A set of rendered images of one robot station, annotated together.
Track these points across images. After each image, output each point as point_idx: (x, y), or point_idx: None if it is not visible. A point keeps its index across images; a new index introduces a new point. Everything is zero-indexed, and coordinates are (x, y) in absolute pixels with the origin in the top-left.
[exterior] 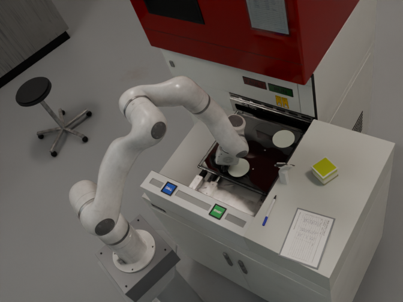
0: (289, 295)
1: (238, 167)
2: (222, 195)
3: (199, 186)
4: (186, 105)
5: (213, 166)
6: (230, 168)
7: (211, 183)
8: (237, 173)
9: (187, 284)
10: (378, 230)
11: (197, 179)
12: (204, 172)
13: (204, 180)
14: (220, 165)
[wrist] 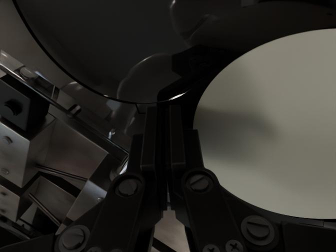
0: None
1: (304, 148)
2: (166, 217)
3: (41, 154)
4: None
5: (73, 70)
6: (221, 136)
7: (91, 190)
8: (273, 190)
9: None
10: None
11: (7, 144)
12: (23, 111)
13: (58, 120)
14: (127, 74)
